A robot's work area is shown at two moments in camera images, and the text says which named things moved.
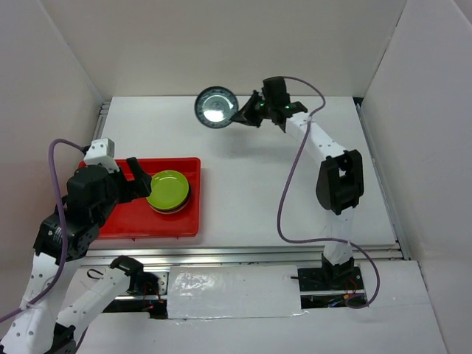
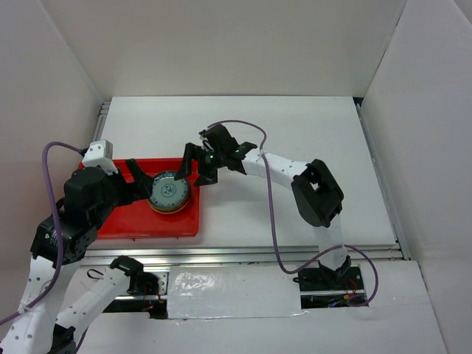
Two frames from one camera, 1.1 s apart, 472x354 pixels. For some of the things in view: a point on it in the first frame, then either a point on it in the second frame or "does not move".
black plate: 172,211 does not move
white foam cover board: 233,291 does not move
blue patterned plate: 215,105 to 169,194
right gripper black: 245,114 to 191,152
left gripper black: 142,185 does not move
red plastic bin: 136,218 does not move
